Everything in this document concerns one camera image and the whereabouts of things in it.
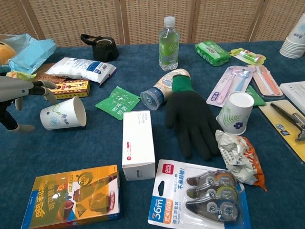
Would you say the white rectangular carton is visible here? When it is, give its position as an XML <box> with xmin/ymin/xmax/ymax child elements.
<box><xmin>122</xmin><ymin>110</ymin><xmax>156</xmax><ymax>181</ymax></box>

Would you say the crumpled silver orange wrapper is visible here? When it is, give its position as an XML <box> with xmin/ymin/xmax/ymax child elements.
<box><xmin>214</xmin><ymin>129</ymin><xmax>268</xmax><ymax>192</ymax></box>

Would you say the flat white paper box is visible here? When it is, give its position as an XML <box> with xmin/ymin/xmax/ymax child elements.
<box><xmin>279</xmin><ymin>81</ymin><xmax>305</xmax><ymax>108</ymax></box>

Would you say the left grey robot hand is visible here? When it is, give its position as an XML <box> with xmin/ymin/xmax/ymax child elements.
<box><xmin>0</xmin><ymin>75</ymin><xmax>58</xmax><ymax>132</ymax></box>

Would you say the pink blue toothbrush pack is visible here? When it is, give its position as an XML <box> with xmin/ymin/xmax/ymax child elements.
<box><xmin>206</xmin><ymin>65</ymin><xmax>255</xmax><ymax>107</ymax></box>

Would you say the lip balm blister pack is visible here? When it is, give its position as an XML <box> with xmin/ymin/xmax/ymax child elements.
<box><xmin>229</xmin><ymin>47</ymin><xmax>266</xmax><ymax>66</ymax></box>

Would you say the razor on yellow card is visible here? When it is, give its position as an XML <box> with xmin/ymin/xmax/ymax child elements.
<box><xmin>258</xmin><ymin>99</ymin><xmax>305</xmax><ymax>165</ymax></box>

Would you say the yellow orange snack box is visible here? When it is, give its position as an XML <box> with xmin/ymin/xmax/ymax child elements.
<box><xmin>20</xmin><ymin>164</ymin><xmax>122</xmax><ymax>229</ymax></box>

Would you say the stack of white paper cups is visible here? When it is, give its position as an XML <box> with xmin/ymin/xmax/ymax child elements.
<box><xmin>279</xmin><ymin>16</ymin><xmax>305</xmax><ymax>60</ymax></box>

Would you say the black tape roll holder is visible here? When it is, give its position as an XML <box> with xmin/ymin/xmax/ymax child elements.
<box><xmin>80</xmin><ymin>34</ymin><xmax>120</xmax><ymax>62</ymax></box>

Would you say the woven folding screen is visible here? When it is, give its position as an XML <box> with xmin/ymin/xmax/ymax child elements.
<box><xmin>0</xmin><ymin>0</ymin><xmax>305</xmax><ymax>47</ymax></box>

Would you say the green sachet white text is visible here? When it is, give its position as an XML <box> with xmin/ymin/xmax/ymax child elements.
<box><xmin>95</xmin><ymin>85</ymin><xmax>141</xmax><ymax>121</ymax></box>

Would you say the white blue powder bag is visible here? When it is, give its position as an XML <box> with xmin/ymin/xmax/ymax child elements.
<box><xmin>44</xmin><ymin>57</ymin><xmax>117</xmax><ymax>87</ymax></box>

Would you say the green tissue pack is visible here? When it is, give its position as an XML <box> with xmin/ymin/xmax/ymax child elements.
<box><xmin>195</xmin><ymin>40</ymin><xmax>231</xmax><ymax>67</ymax></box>

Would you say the white paper cup fern print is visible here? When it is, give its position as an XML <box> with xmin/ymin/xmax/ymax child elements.
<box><xmin>216</xmin><ymin>91</ymin><xmax>255</xmax><ymax>135</ymax></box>

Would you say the small yellow red box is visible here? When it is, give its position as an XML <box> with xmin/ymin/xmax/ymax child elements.
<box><xmin>49</xmin><ymin>80</ymin><xmax>91</xmax><ymax>99</ymax></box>

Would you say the correction tape blister pack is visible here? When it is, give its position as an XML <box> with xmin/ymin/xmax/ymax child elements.
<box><xmin>147</xmin><ymin>159</ymin><xmax>252</xmax><ymax>229</ymax></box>

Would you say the plain green sachet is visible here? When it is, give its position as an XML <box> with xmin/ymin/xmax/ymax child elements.
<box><xmin>245</xmin><ymin>85</ymin><xmax>267</xmax><ymax>107</ymax></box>

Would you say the light blue hamster tissue bag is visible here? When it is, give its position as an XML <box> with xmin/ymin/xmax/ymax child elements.
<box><xmin>0</xmin><ymin>33</ymin><xmax>57</xmax><ymax>74</ymax></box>

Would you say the green yellow snack packet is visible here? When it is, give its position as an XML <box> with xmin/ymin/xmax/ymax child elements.
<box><xmin>6</xmin><ymin>71</ymin><xmax>37</xmax><ymax>81</ymax></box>

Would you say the clear water bottle green label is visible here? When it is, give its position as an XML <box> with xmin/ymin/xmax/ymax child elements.
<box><xmin>158</xmin><ymin>16</ymin><xmax>180</xmax><ymax>72</ymax></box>

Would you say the orange pink razor pack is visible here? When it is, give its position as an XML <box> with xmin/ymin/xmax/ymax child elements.
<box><xmin>247</xmin><ymin>64</ymin><xmax>285</xmax><ymax>97</ymax></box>

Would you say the beige squeeze sauce bottle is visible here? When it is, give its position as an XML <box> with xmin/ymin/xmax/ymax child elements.
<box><xmin>140</xmin><ymin>68</ymin><xmax>191</xmax><ymax>111</ymax></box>

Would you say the white paper cup blue print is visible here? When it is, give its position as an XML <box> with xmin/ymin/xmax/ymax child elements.
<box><xmin>40</xmin><ymin>96</ymin><xmax>87</xmax><ymax>131</ymax></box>

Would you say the round woven coaster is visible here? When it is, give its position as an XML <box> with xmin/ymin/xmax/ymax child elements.
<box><xmin>35</xmin><ymin>62</ymin><xmax>67</xmax><ymax>84</ymax></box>

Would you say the black green work glove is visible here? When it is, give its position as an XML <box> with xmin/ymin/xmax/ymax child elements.
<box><xmin>165</xmin><ymin>73</ymin><xmax>224</xmax><ymax>162</ymax></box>

